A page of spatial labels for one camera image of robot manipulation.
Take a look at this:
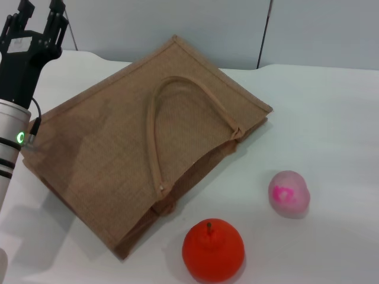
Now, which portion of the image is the brown jute tote bag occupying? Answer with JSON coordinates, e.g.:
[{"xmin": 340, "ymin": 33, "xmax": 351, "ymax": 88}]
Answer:
[{"xmin": 21, "ymin": 34, "xmax": 274, "ymax": 261}]

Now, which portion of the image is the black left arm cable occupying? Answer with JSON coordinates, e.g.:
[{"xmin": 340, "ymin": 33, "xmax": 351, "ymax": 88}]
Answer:
[{"xmin": 21, "ymin": 96, "xmax": 43, "ymax": 149}]

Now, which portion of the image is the pink pastry with magenta print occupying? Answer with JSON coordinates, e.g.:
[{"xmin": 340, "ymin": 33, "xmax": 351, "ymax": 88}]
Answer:
[{"xmin": 268, "ymin": 169, "xmax": 311, "ymax": 220}]

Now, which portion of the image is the red orange toy fruit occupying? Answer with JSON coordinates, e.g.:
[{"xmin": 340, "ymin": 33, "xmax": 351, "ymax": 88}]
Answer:
[{"xmin": 181, "ymin": 218, "xmax": 246, "ymax": 282}]

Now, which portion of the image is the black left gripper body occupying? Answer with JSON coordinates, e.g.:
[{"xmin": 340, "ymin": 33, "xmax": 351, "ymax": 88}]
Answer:
[{"xmin": 0, "ymin": 28, "xmax": 63, "ymax": 111}]

